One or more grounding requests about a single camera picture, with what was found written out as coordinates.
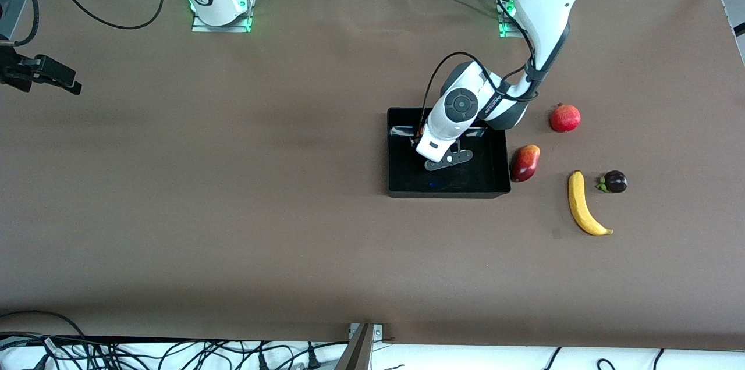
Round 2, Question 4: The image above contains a black rectangular plastic box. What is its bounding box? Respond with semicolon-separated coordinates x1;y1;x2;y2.
387;107;512;200

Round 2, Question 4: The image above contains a yellow banana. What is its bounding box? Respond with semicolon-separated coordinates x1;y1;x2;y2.
568;170;614;237

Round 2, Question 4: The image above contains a red mango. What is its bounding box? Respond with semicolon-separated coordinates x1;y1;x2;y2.
509;144;541;183

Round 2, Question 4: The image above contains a red pomegranate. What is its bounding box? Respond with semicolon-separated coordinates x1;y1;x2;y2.
550;103;581;133

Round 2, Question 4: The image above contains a dark purple mangosteen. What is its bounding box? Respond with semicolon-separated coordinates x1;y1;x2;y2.
596;170;628;194

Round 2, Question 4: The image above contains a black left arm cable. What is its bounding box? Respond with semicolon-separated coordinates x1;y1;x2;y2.
420;0;539;129

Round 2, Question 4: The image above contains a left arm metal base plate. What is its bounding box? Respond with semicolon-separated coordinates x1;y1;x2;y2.
499;0;527;39

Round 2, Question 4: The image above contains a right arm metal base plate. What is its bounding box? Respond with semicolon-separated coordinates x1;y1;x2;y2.
192;0;253;33

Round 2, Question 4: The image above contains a silver metal bracket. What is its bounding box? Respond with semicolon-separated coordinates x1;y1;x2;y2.
348;323;384;340

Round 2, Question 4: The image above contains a grey metal post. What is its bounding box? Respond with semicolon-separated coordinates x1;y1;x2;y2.
335;323;376;370

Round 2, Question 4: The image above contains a black looped floor cable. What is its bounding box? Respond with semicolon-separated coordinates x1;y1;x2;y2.
0;311;88;344

